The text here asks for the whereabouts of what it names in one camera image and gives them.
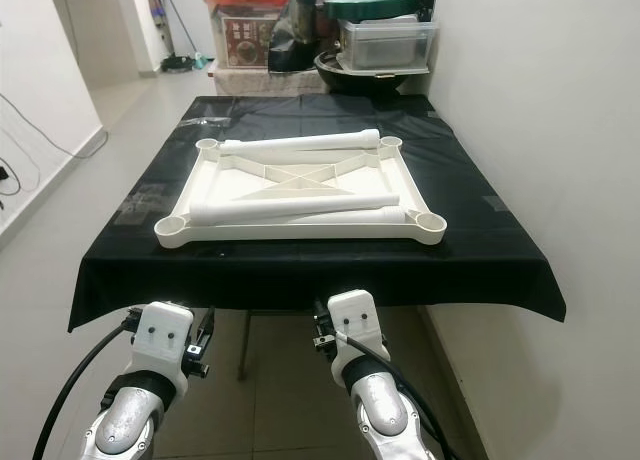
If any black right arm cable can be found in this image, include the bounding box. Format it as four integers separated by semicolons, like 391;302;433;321
332;325;451;460

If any black wall cable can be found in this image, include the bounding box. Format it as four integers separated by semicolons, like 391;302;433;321
0;92;109;196

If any mop with black handle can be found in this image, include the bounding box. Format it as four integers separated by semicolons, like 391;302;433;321
155;0;213;74

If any crumpled clear tape patch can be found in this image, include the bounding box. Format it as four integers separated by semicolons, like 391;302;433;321
128;185;183;223

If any black tablecloth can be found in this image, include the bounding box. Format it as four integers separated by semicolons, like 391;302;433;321
68;93;567;333

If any grey clear plastic box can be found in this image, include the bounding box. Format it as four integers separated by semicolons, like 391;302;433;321
335;18;439;73

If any white plastic table top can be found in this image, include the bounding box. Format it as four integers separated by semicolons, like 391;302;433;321
155;135;448;249

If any white cabinet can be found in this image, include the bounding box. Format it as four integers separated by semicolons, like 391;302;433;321
165;0;211;59

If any speckled cloth covered bench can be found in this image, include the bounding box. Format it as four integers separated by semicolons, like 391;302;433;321
210;65;326;98

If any green round lid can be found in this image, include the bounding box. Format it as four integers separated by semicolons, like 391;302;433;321
322;0;423;23

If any dark red printed carton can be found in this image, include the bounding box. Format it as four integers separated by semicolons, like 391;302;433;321
222;15;281;69

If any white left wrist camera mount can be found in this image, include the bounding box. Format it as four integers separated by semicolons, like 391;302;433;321
135;302;196;381

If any black wok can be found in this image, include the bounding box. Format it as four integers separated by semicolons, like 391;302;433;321
315;50;433;99

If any clear tape strip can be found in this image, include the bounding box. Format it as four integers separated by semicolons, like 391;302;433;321
178;115;223;131

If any grey tape patch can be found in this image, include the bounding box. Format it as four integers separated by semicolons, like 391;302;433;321
482;194;513;214

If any black shiny curved cover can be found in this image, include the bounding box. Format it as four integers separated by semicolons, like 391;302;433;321
265;0;346;76

